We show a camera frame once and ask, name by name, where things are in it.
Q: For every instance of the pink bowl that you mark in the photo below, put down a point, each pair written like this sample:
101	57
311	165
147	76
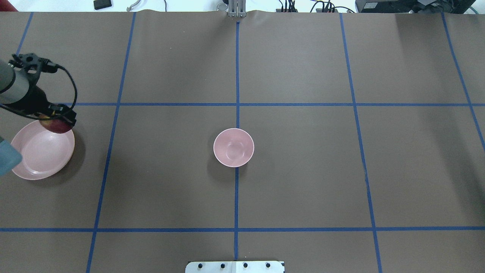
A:
233	147

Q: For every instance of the pink plate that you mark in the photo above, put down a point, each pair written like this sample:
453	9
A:
44	153

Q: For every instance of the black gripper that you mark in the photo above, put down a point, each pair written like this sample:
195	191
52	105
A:
37	101

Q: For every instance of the small black device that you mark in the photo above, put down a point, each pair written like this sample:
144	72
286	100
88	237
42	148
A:
101	4

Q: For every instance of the aluminium frame post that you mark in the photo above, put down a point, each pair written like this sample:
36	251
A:
236	8

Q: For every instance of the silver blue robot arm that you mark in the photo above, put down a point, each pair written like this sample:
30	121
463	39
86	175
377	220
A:
13	96

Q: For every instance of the red apple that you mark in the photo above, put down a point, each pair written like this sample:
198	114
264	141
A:
58	126

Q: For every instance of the white pedestal column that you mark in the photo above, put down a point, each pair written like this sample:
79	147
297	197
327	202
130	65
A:
258	266

